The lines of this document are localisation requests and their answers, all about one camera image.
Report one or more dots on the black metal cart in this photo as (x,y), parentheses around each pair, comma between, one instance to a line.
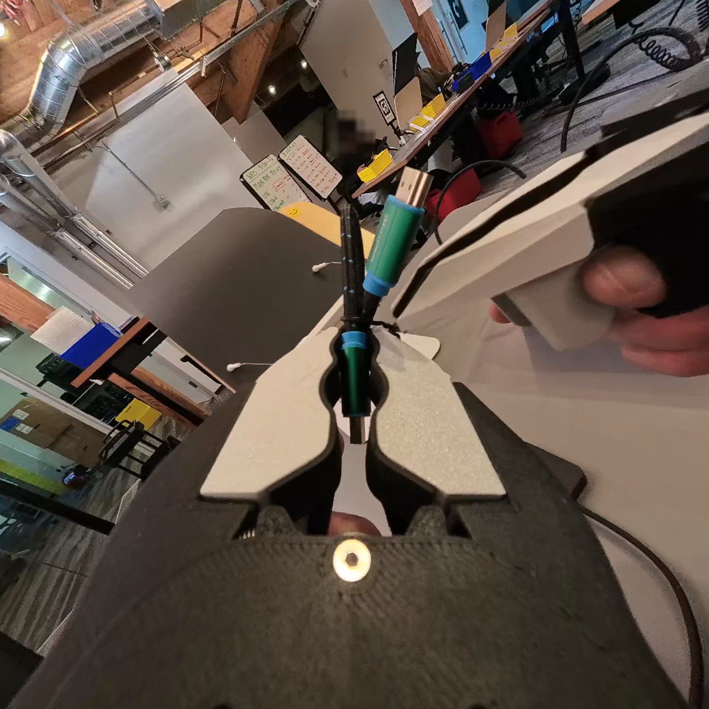
(139,449)

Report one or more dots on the white laptop stand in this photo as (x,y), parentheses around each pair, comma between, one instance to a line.
(266,363)

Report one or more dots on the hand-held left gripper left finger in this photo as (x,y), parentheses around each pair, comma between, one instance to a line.
(266,443)

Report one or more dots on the blue plastic bin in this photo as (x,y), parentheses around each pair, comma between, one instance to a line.
(91,343)

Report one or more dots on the wooden table with black legs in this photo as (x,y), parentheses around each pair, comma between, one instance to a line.
(144,366)

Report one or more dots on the wooden board with black surface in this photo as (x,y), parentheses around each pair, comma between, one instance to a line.
(233,277)

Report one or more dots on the whiteboard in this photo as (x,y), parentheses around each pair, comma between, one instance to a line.
(310,168)
(271,183)

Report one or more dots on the dark grey rectangular device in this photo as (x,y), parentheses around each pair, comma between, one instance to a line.
(565,479)

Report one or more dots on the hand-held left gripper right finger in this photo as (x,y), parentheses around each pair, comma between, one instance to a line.
(438,438)

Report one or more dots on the person's right hand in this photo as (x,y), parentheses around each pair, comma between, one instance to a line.
(676,338)

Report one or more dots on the small yellow bin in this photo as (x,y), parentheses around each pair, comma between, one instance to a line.
(374,166)

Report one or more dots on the silver ventilation ducts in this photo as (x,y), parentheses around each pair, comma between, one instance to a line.
(78,67)

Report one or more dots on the wooden desk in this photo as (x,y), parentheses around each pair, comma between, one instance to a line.
(465,78)

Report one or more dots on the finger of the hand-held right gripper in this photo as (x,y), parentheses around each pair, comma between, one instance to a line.
(487,211)
(521,260)

